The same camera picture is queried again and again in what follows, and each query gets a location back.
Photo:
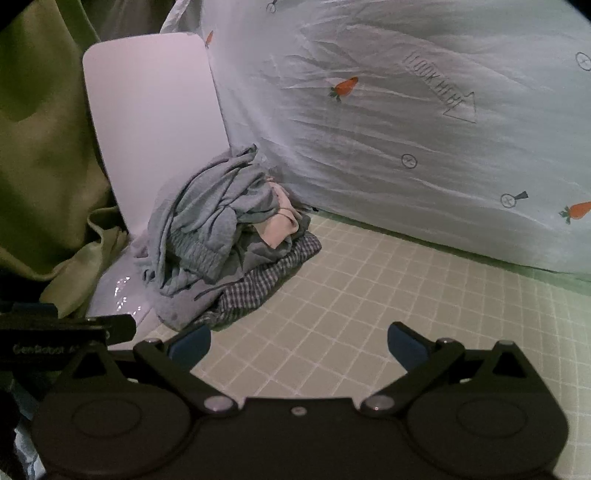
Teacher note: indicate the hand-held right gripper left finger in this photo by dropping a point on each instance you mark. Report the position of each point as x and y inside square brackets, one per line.
[191, 345]

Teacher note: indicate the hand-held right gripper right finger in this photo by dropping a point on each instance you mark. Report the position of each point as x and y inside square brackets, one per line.
[405, 345]

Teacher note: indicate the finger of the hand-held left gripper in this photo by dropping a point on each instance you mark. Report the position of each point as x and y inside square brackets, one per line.
[117, 328]

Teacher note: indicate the grey pants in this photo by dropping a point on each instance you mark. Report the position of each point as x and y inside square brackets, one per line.
[207, 207]

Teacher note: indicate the pile of crumpled clothes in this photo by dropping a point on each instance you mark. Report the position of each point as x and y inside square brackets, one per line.
[175, 309]

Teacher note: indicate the plaid garment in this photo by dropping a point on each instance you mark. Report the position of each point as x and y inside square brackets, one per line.
[258, 286]

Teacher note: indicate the beige garment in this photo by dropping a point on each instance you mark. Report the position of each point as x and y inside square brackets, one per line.
[277, 226]

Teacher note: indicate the dark grey garment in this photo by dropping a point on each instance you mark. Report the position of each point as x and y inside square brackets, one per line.
[302, 224]

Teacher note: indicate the green curtain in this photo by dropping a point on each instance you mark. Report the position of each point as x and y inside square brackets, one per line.
[41, 138]

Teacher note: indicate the carrot print quilt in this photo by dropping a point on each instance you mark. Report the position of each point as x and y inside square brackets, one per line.
[392, 138]

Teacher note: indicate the white chair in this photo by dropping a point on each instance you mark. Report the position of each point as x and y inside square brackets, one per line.
[147, 115]

